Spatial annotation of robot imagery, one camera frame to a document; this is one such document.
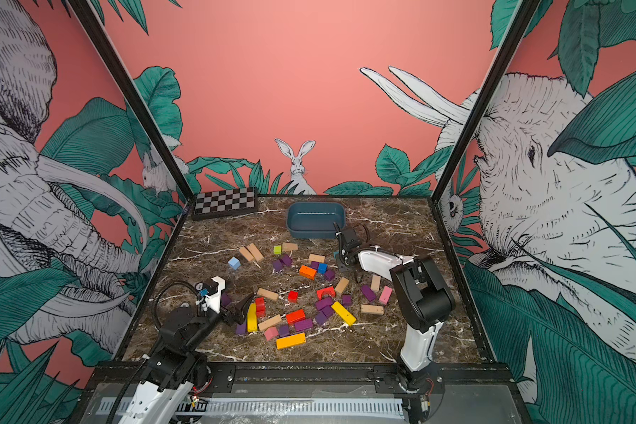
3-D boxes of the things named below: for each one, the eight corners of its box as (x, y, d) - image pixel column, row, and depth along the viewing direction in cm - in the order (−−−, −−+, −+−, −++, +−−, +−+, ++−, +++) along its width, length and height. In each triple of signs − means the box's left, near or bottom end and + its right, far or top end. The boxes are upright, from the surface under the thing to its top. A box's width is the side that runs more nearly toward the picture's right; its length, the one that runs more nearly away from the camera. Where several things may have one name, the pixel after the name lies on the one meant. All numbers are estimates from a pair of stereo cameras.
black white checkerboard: (194, 220, 114) (191, 215, 111) (198, 198, 123) (195, 193, 120) (258, 210, 118) (257, 205, 115) (257, 190, 126) (255, 185, 124)
